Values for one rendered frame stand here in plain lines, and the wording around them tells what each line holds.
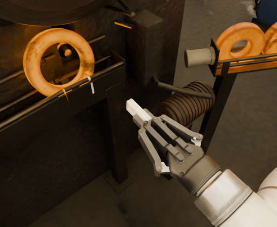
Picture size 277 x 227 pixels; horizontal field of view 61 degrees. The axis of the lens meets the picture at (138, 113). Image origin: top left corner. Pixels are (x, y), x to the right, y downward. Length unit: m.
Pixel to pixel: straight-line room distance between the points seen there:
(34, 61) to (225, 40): 0.55
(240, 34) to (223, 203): 0.54
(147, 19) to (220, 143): 0.92
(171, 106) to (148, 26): 0.29
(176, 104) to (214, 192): 0.48
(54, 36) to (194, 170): 0.45
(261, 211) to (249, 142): 1.11
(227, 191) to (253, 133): 1.16
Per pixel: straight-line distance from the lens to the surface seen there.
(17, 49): 0.66
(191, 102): 0.88
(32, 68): 0.64
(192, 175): 0.44
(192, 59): 0.80
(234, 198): 0.43
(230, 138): 1.50
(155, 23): 0.73
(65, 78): 0.71
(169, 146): 0.47
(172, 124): 0.50
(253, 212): 0.43
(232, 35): 0.81
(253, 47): 0.87
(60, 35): 0.64
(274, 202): 0.46
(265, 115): 1.71
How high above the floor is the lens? 1.14
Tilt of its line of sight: 48 degrees down
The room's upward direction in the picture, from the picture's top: straight up
